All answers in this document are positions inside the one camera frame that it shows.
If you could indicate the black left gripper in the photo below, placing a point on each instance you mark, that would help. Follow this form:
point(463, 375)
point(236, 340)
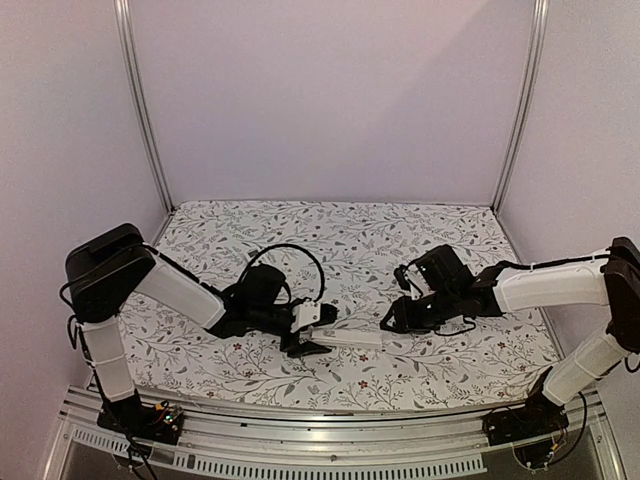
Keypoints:
point(296, 350)

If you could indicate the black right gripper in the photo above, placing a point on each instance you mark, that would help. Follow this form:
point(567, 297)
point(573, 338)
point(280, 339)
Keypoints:
point(405, 321)

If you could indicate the white slim remote control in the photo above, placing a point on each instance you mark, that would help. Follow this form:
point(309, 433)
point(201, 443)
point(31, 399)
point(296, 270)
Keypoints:
point(347, 338)

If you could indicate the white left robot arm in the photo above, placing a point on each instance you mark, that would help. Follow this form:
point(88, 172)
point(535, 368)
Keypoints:
point(106, 274)

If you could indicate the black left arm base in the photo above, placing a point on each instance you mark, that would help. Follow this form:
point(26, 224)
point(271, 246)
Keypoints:
point(160, 423)

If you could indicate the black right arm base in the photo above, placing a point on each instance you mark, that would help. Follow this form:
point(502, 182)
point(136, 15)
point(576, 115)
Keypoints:
point(534, 430)

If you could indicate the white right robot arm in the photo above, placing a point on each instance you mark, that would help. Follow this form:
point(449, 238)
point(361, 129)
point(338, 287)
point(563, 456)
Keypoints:
point(609, 277)

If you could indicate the floral patterned table mat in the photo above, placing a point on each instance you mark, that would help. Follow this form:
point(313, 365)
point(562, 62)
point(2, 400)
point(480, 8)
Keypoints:
point(344, 253)

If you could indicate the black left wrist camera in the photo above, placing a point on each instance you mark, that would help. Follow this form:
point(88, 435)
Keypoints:
point(305, 314)

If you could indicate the aluminium front rail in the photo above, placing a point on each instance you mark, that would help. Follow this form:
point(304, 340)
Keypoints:
point(229, 440)

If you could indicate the right aluminium corner post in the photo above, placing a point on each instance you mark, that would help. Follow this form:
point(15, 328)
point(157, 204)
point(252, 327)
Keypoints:
point(525, 99)

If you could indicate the aluminium corner post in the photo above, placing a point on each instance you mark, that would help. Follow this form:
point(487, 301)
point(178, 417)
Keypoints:
point(124, 23)
point(525, 99)

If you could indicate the left aluminium corner post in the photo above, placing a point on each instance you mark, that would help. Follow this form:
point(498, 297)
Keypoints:
point(124, 23)

